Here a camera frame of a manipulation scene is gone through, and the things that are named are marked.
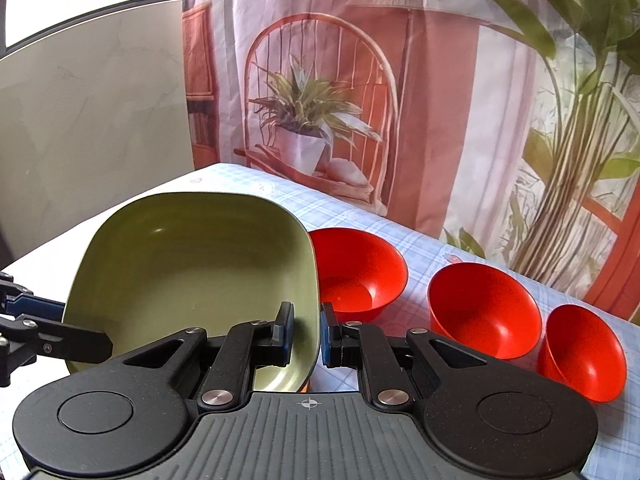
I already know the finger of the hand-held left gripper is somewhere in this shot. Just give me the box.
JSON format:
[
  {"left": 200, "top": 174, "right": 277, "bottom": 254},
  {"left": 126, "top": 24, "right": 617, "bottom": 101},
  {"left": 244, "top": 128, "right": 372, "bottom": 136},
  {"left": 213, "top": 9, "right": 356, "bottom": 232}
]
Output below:
[
  {"left": 0, "top": 314, "right": 114, "bottom": 389},
  {"left": 0, "top": 271, "right": 69, "bottom": 319}
]

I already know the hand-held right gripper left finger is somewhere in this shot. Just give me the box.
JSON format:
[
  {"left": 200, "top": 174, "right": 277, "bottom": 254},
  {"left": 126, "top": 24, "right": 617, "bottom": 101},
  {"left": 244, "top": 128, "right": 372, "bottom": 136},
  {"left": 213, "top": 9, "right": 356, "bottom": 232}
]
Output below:
[{"left": 121, "top": 301, "right": 296, "bottom": 411}]

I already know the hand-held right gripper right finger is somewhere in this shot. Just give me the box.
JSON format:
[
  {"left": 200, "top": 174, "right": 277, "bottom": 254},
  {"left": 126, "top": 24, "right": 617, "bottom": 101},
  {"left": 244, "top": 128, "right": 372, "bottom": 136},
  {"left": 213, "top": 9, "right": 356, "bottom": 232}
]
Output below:
[{"left": 320, "top": 302, "right": 490, "bottom": 409}]

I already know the red plastic bowl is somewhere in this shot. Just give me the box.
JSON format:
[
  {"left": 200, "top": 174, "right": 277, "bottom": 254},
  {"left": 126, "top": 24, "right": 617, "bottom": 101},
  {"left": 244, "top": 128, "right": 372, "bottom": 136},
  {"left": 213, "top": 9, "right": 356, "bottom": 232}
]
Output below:
[
  {"left": 428, "top": 262, "right": 543, "bottom": 361},
  {"left": 537, "top": 303, "right": 628, "bottom": 405},
  {"left": 307, "top": 227, "right": 409, "bottom": 324}
]

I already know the green square plate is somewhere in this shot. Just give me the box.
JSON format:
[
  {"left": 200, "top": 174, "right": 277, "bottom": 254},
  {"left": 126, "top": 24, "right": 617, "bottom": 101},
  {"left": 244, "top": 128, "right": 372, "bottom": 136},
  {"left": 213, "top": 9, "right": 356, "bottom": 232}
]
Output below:
[{"left": 61, "top": 191, "right": 321, "bottom": 395}]

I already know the blue plaid tablecloth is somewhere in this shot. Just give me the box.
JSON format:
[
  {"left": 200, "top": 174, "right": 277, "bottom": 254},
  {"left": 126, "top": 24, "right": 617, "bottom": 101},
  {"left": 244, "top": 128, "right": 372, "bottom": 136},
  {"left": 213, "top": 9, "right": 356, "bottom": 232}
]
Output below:
[{"left": 0, "top": 162, "right": 640, "bottom": 480}]

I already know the printed backdrop curtain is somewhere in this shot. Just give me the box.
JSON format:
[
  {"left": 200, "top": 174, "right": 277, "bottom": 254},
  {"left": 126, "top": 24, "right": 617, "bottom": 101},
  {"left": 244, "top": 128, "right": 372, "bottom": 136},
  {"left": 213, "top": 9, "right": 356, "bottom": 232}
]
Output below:
[{"left": 180, "top": 0, "right": 640, "bottom": 327}]

